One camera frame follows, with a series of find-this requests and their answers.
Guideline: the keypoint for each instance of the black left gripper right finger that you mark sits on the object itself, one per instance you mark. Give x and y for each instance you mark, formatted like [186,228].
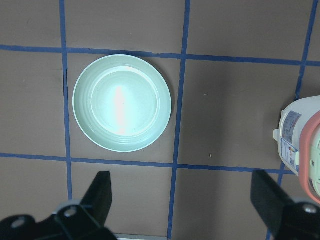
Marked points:
[285,218]

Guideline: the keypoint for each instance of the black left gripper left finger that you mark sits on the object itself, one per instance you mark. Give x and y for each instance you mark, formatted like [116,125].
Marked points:
[78,221]

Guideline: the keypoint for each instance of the white rice cooker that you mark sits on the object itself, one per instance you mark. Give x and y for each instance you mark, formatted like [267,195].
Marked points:
[298,141]

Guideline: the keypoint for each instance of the light green plate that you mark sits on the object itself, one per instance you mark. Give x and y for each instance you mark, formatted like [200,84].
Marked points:
[121,103]

